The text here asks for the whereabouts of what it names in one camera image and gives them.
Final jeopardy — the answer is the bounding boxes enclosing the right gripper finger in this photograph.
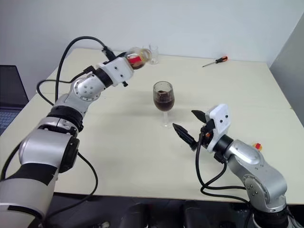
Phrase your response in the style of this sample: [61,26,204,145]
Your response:
[172,123,198,152]
[191,109,207,124]

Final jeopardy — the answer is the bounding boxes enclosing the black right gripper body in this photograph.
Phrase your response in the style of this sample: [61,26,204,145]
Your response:
[199,118,216,149]

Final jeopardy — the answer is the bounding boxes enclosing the clear bottle with dark drink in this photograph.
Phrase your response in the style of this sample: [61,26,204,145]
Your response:
[125,47,152,71]

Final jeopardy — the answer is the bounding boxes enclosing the clear wine glass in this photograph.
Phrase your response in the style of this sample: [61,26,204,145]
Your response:
[152,81,176,129]

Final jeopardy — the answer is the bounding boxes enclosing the clear glass tumbler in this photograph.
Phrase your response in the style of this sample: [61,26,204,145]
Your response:
[142,44,159,65]

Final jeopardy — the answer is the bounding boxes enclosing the dark grey laptop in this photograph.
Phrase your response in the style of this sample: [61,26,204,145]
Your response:
[0,65,29,136]

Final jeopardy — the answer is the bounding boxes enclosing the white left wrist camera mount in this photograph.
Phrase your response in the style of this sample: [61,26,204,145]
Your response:
[96,57,134,87]

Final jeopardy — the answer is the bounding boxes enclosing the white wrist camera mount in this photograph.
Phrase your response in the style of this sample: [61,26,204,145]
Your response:
[204,103,230,152]
[96,57,134,87]

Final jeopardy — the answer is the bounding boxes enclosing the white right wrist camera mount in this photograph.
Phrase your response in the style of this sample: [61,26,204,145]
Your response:
[204,103,230,152]

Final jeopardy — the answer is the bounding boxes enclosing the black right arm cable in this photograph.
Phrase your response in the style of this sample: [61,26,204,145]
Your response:
[195,128,252,205]

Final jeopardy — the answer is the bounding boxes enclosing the red black handled screwdriver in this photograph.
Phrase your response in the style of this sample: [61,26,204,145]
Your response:
[202,56,228,68]

